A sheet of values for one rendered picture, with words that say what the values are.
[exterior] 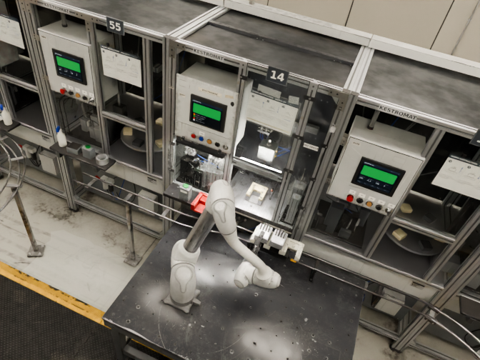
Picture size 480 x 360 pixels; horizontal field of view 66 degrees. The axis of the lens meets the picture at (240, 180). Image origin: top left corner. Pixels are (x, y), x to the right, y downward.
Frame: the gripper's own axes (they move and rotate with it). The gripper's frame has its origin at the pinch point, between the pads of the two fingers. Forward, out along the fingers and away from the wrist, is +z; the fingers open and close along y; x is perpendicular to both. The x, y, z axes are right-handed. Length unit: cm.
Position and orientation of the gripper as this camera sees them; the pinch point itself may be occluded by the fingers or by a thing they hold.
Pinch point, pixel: (261, 238)
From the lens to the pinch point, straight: 265.6
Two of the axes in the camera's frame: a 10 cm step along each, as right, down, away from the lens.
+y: 1.2, -7.2, -6.8
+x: -9.2, -3.4, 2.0
